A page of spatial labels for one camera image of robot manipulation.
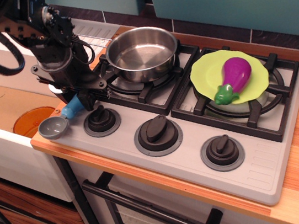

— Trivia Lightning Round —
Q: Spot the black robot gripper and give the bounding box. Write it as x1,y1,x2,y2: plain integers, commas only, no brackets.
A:
31,40,107,111

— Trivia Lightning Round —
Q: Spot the blue grey toy spoon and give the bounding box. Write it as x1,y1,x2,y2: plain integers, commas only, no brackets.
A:
38,95,84,140

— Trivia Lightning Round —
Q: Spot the purple toy eggplant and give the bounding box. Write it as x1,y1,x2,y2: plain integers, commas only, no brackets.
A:
214,57,252,105

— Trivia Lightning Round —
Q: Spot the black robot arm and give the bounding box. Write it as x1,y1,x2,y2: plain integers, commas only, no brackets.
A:
0,0,110,111

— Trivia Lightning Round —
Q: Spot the black left stove knob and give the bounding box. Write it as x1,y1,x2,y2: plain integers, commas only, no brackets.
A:
83,105,121,138

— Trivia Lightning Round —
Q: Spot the black stove knob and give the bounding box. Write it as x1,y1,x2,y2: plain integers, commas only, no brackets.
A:
134,115,183,157
83,105,121,138
200,134,245,172

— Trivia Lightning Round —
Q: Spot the stainless steel pot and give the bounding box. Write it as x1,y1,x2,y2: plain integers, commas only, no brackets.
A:
105,26,178,83

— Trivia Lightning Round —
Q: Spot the black middle stove knob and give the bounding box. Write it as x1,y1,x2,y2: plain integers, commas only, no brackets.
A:
134,115,183,157

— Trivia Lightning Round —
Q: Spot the lime green plate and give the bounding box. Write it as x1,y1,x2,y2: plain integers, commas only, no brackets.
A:
190,50,269,104

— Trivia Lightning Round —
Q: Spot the grey toy stove top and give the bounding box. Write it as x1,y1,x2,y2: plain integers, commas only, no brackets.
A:
58,46,299,205

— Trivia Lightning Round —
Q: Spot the black right stove knob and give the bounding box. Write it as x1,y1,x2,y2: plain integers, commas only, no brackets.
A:
200,134,245,172

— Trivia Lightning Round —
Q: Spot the orange sink drain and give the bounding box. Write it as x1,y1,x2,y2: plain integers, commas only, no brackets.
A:
13,106,55,138

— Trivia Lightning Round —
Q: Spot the white toy sink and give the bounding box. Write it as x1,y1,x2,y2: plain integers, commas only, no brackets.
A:
0,4,145,212

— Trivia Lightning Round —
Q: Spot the black left burner grate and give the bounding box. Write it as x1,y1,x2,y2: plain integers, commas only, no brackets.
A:
94,44,200,115

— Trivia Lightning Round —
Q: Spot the black burner grate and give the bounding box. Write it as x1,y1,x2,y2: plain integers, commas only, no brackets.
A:
171,47,299,142
94,44,200,115

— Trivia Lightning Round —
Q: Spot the wooden drawer front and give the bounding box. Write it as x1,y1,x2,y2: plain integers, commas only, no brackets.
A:
0,178,85,224

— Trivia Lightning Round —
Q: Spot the toy oven door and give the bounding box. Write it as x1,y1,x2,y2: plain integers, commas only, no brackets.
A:
70,162,273,224

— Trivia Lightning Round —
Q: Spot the black right burner grate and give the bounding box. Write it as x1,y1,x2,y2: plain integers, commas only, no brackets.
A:
171,47,299,142

